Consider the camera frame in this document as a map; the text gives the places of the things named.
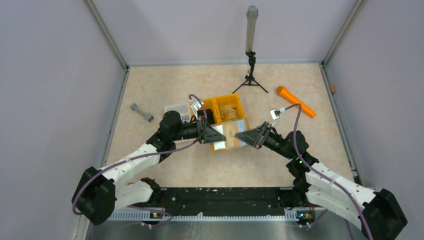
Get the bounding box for grey toy dumbbell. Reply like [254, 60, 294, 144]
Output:
[130, 103, 154, 123]

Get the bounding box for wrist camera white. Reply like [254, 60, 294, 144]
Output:
[190, 100, 203, 120]
[270, 107, 286, 128]

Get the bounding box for small wooden block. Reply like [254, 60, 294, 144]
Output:
[329, 84, 337, 94]

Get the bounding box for black item in bin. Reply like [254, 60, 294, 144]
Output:
[197, 108, 216, 125]

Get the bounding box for orange toy microphone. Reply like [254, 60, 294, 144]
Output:
[276, 85, 317, 118]

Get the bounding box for yellow double storage bin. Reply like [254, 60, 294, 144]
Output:
[188, 93, 249, 129]

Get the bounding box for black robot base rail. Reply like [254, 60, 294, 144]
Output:
[135, 187, 317, 225]

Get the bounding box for grey microphone on stand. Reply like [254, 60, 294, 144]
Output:
[245, 5, 259, 53]

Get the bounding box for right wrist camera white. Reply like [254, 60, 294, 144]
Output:
[270, 107, 286, 128]

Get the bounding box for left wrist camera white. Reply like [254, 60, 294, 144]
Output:
[190, 100, 203, 120]

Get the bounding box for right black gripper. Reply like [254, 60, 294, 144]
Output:
[235, 121, 294, 160]

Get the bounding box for white storage bin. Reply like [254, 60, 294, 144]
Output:
[159, 103, 193, 144]

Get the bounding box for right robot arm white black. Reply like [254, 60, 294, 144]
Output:
[234, 122, 408, 240]

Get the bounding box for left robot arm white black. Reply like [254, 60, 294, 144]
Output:
[71, 110, 226, 226]

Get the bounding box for black tripod stand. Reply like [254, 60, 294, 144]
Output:
[232, 51, 269, 94]

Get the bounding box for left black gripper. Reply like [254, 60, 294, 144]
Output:
[171, 114, 226, 144]

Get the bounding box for beige credit card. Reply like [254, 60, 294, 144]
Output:
[222, 123, 247, 149]

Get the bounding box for grey parts in white bin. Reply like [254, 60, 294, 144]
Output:
[180, 114, 191, 123]

